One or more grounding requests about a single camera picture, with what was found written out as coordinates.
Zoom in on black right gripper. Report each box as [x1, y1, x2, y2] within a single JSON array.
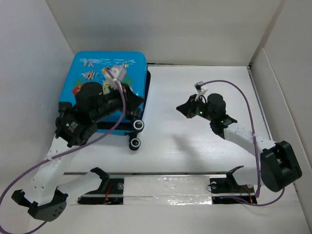
[[175, 94, 215, 122]]

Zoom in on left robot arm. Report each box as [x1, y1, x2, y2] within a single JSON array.
[[11, 82, 144, 222]]

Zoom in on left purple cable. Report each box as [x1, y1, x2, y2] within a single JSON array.
[[0, 68, 127, 234]]

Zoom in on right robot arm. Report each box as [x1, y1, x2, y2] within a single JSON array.
[[176, 94, 302, 192]]

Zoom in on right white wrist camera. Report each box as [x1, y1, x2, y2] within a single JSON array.
[[194, 81, 208, 99]]

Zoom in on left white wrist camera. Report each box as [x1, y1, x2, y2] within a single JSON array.
[[103, 65, 127, 90]]

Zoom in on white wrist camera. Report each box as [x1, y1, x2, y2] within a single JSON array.
[[194, 81, 208, 99], [103, 65, 127, 90]]

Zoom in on blue child suitcase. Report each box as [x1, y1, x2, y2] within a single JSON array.
[[58, 51, 151, 151]]

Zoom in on metal base rail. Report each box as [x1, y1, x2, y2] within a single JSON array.
[[69, 173, 256, 206]]

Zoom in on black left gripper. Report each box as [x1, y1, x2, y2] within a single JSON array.
[[92, 80, 145, 122]]

